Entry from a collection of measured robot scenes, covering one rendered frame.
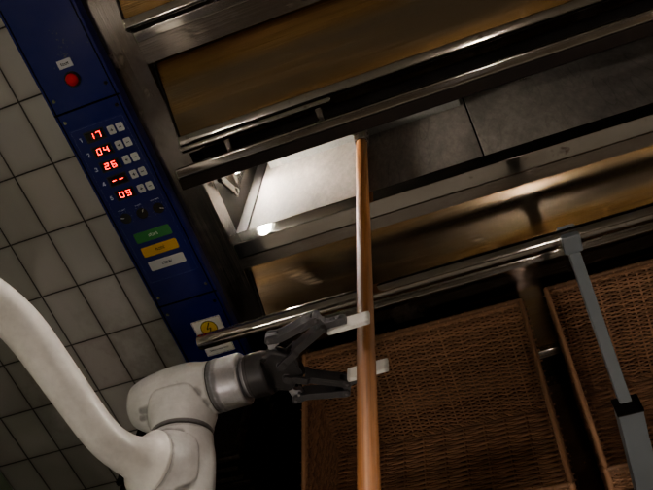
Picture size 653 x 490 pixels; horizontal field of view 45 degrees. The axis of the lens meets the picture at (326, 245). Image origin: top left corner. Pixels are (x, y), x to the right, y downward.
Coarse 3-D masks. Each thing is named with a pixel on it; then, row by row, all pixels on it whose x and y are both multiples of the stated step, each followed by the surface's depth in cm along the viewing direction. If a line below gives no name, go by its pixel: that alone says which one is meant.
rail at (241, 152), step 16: (640, 16) 142; (592, 32) 144; (608, 32) 143; (544, 48) 145; (560, 48) 145; (496, 64) 147; (512, 64) 147; (448, 80) 149; (464, 80) 148; (400, 96) 151; (416, 96) 150; (352, 112) 153; (368, 112) 152; (304, 128) 154; (320, 128) 154; (256, 144) 156; (272, 144) 156; (208, 160) 158; (224, 160) 158
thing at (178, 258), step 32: (96, 128) 168; (128, 128) 168; (96, 160) 172; (128, 160) 171; (128, 192) 175; (160, 192) 174; (128, 224) 178; (160, 224) 178; (160, 256) 182; (192, 256) 182
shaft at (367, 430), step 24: (360, 144) 202; (360, 168) 188; (360, 192) 176; (360, 216) 165; (360, 240) 155; (360, 264) 147; (360, 288) 139; (360, 312) 132; (360, 336) 126; (360, 360) 121; (360, 384) 115; (360, 408) 110; (360, 432) 106; (360, 456) 102; (360, 480) 98
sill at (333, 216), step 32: (576, 128) 172; (608, 128) 166; (640, 128) 166; (480, 160) 175; (512, 160) 171; (544, 160) 170; (384, 192) 178; (416, 192) 175; (448, 192) 175; (288, 224) 182; (320, 224) 180; (352, 224) 180
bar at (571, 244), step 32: (608, 224) 136; (640, 224) 136; (480, 256) 141; (512, 256) 139; (576, 256) 138; (384, 288) 144; (416, 288) 144; (256, 320) 149; (288, 320) 148; (608, 352) 131; (640, 416) 126; (640, 448) 130; (640, 480) 133
